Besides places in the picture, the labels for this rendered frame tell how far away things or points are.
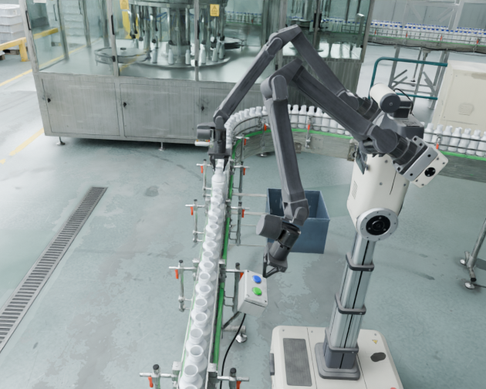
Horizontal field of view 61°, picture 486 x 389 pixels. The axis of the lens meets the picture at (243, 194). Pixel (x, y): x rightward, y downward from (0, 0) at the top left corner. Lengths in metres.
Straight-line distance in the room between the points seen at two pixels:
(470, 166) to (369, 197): 1.71
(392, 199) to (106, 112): 4.06
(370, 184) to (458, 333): 1.81
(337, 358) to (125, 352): 1.26
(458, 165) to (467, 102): 2.30
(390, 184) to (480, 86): 3.92
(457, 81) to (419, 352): 3.36
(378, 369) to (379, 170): 1.20
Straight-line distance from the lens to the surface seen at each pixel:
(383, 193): 1.63
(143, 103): 5.03
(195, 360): 1.16
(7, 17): 11.44
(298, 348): 2.39
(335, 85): 1.76
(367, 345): 2.51
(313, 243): 2.21
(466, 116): 5.52
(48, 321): 3.03
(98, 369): 2.68
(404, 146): 1.40
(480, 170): 3.28
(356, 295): 1.99
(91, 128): 5.33
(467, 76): 5.41
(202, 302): 1.30
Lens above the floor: 2.05
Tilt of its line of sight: 29 degrees down
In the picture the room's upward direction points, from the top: 3 degrees clockwise
